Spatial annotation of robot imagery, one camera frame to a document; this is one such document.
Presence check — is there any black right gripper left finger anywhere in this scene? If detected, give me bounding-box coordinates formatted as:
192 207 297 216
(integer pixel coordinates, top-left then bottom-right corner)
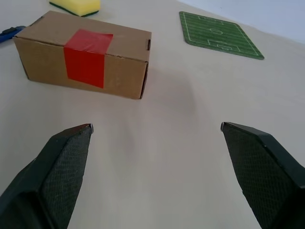
0 123 94 229

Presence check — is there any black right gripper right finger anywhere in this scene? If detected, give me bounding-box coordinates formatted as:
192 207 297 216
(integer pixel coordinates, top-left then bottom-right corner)
221 122 305 229

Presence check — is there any brown cardboard box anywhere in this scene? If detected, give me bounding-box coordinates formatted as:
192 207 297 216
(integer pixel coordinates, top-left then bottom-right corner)
13 10 153 100

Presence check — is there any blue tool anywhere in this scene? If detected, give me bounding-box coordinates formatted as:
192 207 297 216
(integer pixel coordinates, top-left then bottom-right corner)
0 25 27 43

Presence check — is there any red tape strip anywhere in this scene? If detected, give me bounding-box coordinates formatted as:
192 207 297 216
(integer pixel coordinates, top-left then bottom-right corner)
63 29 114 89

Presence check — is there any green soccer field mat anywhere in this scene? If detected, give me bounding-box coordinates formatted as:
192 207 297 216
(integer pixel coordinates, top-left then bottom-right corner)
179 11 265 61

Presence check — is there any yellow sponge with green base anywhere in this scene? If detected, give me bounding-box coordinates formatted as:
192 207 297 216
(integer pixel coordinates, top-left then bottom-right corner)
49 0 102 18

